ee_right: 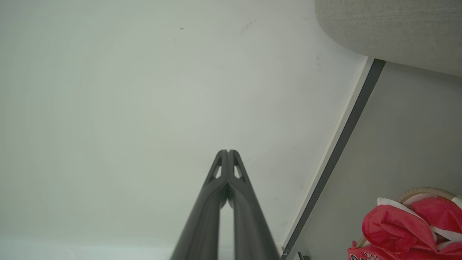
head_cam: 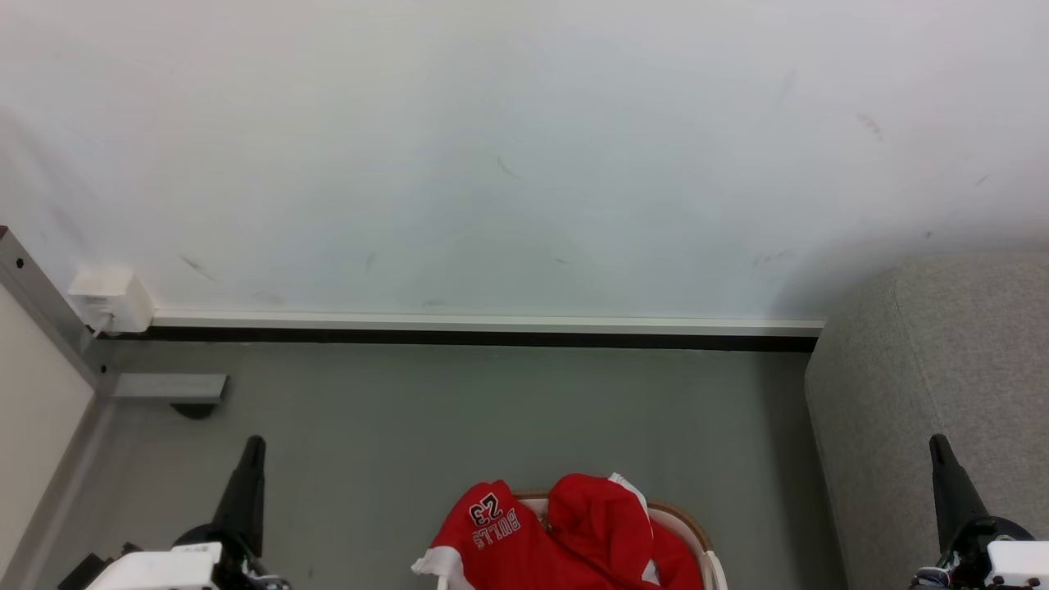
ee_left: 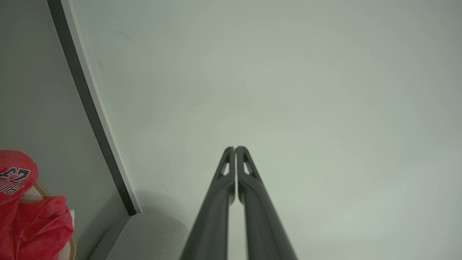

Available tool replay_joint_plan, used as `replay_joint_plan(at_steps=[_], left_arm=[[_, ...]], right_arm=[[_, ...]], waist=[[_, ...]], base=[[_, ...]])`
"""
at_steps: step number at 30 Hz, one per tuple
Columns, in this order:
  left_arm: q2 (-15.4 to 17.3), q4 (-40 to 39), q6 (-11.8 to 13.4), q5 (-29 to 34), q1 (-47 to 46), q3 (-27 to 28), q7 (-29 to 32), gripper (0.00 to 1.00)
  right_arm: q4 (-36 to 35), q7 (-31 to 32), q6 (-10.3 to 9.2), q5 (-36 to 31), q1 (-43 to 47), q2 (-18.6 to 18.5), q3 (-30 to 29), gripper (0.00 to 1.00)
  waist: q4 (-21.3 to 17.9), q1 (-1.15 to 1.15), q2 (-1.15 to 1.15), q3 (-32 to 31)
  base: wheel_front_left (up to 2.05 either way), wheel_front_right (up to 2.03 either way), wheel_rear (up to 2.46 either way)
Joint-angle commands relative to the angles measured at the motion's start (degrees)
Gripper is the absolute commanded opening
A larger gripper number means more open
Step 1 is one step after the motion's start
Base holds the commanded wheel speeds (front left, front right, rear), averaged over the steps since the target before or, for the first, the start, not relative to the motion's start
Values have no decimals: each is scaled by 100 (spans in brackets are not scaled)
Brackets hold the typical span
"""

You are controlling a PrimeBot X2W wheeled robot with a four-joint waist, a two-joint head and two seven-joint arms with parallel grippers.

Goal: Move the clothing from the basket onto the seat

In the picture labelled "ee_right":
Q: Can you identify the red white sports jersey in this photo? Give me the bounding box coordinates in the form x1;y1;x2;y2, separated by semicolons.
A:
347;196;462;260

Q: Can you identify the white and dark baseboard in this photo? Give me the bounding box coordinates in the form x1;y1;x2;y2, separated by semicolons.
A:
281;56;387;260

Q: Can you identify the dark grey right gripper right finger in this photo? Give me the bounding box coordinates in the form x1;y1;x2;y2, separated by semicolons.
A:
228;149;280;260

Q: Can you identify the woven white laundry basket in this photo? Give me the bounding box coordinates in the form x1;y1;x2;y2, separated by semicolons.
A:
356;187;462;250

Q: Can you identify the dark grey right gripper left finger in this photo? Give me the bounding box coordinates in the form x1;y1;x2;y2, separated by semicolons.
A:
170;149;229;260

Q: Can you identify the grey fabric sofa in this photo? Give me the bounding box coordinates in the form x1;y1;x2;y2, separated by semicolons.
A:
315;0;462;78

